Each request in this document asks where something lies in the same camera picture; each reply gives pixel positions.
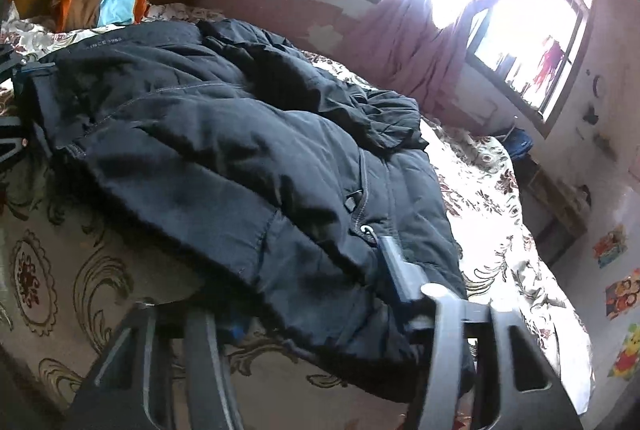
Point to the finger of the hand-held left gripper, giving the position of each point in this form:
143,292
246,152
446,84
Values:
12,152
37,68

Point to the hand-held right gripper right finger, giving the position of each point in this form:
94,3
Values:
400,270

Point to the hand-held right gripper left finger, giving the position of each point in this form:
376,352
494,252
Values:
200,360

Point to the dark navy padded jacket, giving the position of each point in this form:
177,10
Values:
200,149

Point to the red hanging clothes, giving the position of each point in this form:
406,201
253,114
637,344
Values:
550,59

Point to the floral patterned quilt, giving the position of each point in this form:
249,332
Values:
50,260

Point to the wooden desk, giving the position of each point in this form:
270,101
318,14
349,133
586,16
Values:
555,210

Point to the blue backpack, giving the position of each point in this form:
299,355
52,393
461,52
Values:
517,143

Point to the clutter on desk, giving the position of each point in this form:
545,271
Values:
584,197

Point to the dark framed window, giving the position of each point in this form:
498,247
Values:
510,34

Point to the colourful cartoon wall sticker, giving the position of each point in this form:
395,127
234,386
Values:
626,357
611,247
624,300

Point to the small cluttered wall shelf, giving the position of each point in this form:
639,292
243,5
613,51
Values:
604,144

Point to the dark wall hanging ornament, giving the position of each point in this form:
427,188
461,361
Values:
591,115

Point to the round wall clock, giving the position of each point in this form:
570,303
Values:
598,85

